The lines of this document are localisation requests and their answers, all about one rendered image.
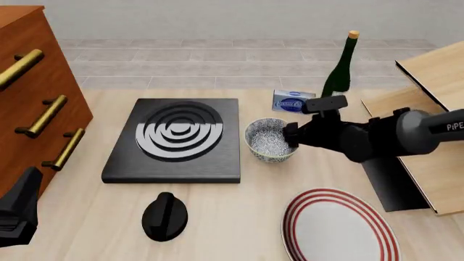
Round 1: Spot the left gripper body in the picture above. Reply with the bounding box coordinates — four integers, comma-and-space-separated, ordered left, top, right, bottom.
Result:
0, 194, 39, 249

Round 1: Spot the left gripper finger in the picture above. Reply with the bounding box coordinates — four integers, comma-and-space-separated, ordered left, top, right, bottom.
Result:
6, 165, 44, 222

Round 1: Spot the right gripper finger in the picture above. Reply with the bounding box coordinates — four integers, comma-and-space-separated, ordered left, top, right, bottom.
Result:
283, 122, 301, 149

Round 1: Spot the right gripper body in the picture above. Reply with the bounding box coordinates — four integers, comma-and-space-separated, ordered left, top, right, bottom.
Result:
296, 118, 322, 149

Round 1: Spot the blue white patterned bowl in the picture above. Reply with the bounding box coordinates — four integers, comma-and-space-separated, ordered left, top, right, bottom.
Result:
244, 117, 301, 165

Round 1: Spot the flat black stove plate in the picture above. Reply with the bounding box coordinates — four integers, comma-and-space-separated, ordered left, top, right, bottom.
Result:
101, 98, 242, 185

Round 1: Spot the round black stove knob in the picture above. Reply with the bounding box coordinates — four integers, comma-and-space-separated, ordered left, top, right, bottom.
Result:
141, 191, 190, 243

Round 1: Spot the blue printed food box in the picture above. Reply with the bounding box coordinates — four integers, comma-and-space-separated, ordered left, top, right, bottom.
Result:
271, 89, 317, 113

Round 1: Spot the dark green corked bottle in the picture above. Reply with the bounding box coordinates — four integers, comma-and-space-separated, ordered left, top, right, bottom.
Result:
320, 30, 360, 99

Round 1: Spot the white plate with red rings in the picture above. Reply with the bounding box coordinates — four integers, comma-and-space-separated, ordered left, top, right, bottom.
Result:
281, 187, 403, 261

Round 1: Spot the pale wooden rack black inside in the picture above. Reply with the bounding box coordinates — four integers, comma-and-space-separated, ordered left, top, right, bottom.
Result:
360, 40, 464, 218

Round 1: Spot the wooden cabinet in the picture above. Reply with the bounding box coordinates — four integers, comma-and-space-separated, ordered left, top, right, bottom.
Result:
0, 4, 94, 200

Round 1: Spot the long brass drawer handle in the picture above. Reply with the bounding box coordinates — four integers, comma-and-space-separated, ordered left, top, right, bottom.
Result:
0, 48, 46, 92

